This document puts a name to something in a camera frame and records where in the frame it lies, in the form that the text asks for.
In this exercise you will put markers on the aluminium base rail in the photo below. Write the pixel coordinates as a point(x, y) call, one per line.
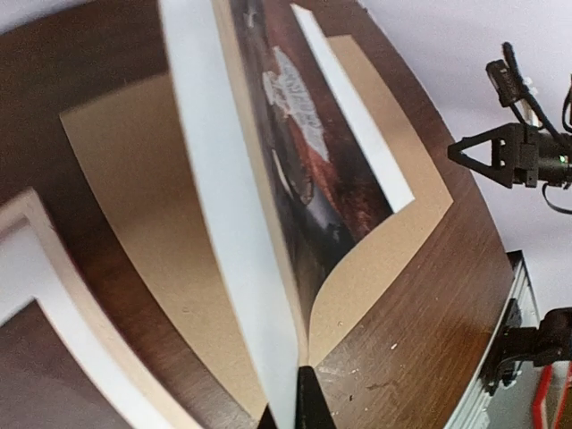
point(500, 393)

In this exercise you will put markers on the dark painting photo print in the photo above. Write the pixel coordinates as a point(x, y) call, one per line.
point(290, 168)

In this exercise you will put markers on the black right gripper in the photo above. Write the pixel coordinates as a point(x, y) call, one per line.
point(539, 157)

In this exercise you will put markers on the right camera cable black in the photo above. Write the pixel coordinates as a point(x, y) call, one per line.
point(515, 94)

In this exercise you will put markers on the brown backing board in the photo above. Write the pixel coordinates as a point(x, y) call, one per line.
point(130, 148)

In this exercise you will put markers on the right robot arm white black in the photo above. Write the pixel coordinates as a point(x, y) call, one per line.
point(550, 341)

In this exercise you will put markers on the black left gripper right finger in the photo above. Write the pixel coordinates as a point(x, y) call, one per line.
point(312, 411)

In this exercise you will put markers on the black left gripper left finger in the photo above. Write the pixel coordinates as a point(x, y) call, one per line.
point(266, 420)

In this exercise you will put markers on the light wood picture frame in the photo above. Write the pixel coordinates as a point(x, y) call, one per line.
point(89, 322)

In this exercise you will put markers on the white mat board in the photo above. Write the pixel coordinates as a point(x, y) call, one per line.
point(55, 373)

